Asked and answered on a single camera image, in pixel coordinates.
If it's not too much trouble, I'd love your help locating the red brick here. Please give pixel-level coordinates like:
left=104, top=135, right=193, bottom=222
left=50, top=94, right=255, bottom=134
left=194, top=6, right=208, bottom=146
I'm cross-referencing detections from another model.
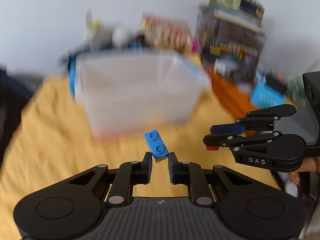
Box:
left=206, top=146, right=220, bottom=151

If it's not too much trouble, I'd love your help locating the blue duplo brick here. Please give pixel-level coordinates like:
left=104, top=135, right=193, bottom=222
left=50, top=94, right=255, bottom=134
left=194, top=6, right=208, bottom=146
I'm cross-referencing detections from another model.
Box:
left=144, top=129, right=169, bottom=163

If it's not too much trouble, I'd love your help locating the person right hand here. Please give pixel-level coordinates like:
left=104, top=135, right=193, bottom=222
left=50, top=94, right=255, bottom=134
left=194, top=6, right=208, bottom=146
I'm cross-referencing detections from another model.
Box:
left=288, top=157, right=320, bottom=185

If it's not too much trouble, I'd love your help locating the blue card box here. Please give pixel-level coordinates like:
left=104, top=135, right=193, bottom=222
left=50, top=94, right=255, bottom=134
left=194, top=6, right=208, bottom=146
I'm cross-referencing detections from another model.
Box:
left=249, top=82, right=286, bottom=108

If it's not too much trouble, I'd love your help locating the orange box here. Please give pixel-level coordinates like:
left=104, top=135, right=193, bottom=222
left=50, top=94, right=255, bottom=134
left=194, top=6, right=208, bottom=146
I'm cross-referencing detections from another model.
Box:
left=209, top=70, right=257, bottom=119

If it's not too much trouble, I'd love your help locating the translucent white storage bin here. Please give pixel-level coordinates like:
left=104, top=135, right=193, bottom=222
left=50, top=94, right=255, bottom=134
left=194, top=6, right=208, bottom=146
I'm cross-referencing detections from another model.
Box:
left=69, top=49, right=210, bottom=139

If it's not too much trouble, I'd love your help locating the yellow quilted cloth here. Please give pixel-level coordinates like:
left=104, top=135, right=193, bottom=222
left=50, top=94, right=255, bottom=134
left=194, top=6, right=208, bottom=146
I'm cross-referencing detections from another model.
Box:
left=1, top=76, right=276, bottom=239

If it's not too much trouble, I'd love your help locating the stack of books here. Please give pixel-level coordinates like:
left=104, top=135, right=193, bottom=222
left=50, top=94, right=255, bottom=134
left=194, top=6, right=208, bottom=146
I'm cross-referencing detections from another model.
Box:
left=209, top=0, right=265, bottom=27

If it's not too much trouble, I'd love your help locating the snack bag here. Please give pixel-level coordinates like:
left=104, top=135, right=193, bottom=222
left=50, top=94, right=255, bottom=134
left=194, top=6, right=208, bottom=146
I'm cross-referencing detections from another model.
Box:
left=142, top=14, right=193, bottom=53

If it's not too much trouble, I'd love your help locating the white plush toy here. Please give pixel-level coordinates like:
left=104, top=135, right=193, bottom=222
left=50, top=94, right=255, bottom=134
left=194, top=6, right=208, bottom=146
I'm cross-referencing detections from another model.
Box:
left=85, top=9, right=133, bottom=49

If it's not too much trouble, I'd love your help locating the dark blue bag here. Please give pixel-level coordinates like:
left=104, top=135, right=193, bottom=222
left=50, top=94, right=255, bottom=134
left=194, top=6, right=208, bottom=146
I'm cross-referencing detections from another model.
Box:
left=1, top=69, right=43, bottom=160

